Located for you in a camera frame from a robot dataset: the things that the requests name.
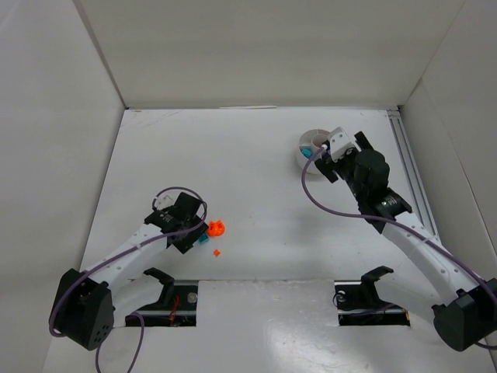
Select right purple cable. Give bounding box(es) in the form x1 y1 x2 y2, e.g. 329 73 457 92
301 145 497 349

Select purple cable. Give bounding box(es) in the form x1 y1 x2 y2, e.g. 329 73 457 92
301 145 497 349
48 186 209 373

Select aluminium rail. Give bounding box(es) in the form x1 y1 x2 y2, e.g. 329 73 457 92
387 110 439 236

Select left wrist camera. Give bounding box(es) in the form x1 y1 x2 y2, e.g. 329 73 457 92
152 195 174 211

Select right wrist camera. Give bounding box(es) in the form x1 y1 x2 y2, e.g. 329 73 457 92
327 127 358 162

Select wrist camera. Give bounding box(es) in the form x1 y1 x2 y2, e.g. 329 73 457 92
152 195 174 211
327 127 358 162

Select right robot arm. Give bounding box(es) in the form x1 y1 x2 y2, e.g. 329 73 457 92
307 127 496 351

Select orange round lego piece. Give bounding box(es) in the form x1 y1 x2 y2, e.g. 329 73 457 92
207 220 225 237

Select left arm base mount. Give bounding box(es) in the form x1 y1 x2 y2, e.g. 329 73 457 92
137 268 199 327

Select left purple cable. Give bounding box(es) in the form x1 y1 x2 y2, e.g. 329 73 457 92
48 186 209 373

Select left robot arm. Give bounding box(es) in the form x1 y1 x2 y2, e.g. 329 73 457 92
48 187 208 350

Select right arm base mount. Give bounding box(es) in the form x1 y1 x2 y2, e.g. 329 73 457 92
332 266 411 326

